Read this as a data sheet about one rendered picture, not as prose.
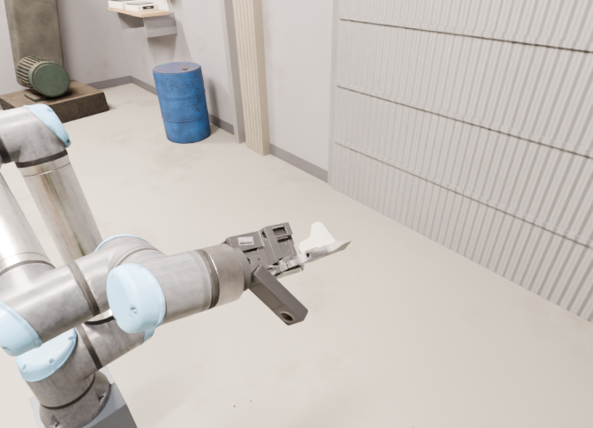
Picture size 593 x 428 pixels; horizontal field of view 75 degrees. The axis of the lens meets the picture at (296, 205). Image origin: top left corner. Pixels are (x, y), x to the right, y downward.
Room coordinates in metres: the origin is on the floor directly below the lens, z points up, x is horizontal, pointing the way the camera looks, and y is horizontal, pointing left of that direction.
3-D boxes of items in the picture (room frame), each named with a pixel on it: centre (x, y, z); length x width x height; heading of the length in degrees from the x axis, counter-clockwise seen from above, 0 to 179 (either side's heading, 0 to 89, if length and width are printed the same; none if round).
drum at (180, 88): (4.18, 1.21, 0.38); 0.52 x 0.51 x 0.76; 41
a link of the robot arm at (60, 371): (0.68, 0.67, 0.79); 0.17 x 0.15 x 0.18; 132
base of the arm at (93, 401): (0.67, 0.68, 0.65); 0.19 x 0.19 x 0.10
